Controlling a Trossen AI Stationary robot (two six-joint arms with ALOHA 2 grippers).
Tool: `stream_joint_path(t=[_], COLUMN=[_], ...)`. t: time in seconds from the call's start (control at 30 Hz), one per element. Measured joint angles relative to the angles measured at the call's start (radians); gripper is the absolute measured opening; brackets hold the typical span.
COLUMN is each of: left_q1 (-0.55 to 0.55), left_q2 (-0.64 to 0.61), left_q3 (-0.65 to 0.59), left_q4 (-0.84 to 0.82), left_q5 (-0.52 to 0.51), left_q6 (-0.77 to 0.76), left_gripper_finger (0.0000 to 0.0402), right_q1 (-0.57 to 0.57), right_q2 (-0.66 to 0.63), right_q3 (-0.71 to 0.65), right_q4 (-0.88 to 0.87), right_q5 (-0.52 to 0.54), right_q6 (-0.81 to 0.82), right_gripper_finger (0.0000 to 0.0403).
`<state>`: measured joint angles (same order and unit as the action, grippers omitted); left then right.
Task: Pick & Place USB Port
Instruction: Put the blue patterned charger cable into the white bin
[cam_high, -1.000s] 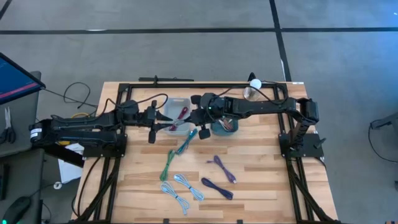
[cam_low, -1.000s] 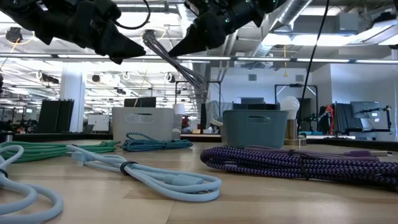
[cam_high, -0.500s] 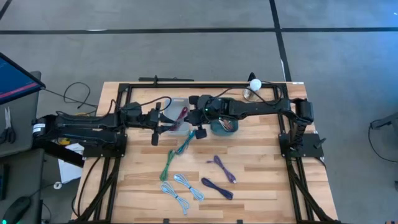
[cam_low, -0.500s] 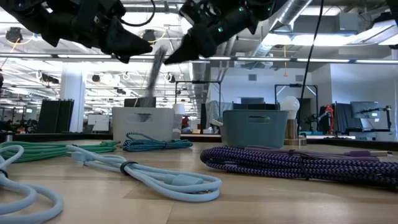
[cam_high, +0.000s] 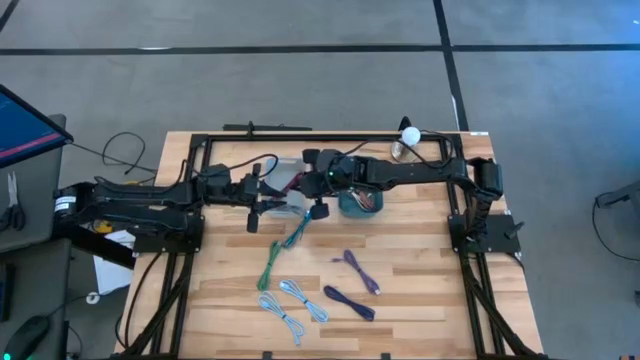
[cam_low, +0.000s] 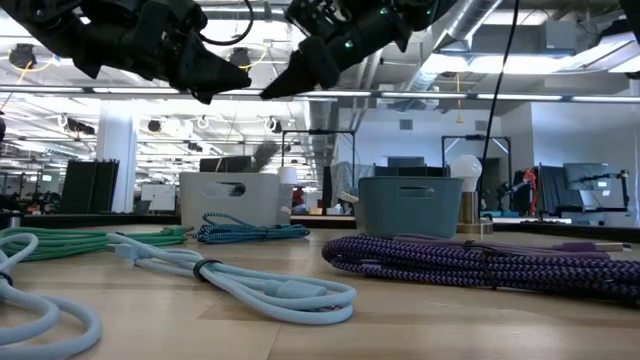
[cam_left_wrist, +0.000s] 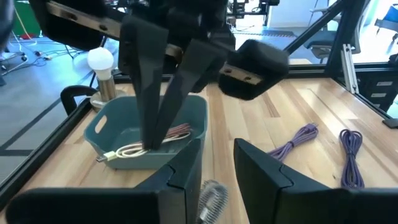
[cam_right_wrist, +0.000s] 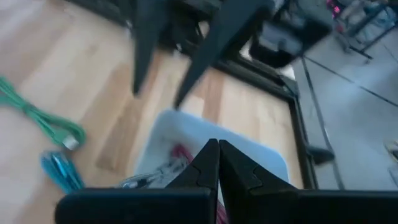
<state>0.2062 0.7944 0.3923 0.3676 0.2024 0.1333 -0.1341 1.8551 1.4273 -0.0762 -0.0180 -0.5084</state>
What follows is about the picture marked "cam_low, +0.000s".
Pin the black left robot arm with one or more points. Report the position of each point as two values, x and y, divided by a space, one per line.
45 25

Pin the white building column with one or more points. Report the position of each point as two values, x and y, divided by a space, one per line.
117 165

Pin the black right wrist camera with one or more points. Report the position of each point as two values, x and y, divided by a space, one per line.
310 15

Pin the black upright panels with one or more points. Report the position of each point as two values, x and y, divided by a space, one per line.
90 187

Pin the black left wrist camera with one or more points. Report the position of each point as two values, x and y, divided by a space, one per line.
175 15

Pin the red object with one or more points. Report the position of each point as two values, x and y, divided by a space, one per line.
529 180

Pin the white lampshade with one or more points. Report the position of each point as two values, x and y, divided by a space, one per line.
288 175

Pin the black monitor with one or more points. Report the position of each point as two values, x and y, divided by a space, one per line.
225 164

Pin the white light bulb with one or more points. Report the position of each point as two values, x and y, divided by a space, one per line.
466 170

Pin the teal plastic bin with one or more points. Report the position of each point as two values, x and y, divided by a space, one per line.
410 215

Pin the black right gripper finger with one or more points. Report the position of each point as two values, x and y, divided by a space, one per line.
310 70

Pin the grey monitor on arm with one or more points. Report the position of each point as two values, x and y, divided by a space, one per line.
587 176

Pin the silver ribbed air duct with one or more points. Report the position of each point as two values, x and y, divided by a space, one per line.
324 125
450 30

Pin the white board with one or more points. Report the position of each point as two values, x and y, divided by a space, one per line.
159 197

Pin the grey plastic bin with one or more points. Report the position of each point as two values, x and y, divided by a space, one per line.
230 212

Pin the black ceiling device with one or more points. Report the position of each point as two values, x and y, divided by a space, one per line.
22 55
240 56

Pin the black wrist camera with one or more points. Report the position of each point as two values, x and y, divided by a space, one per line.
310 15
175 15

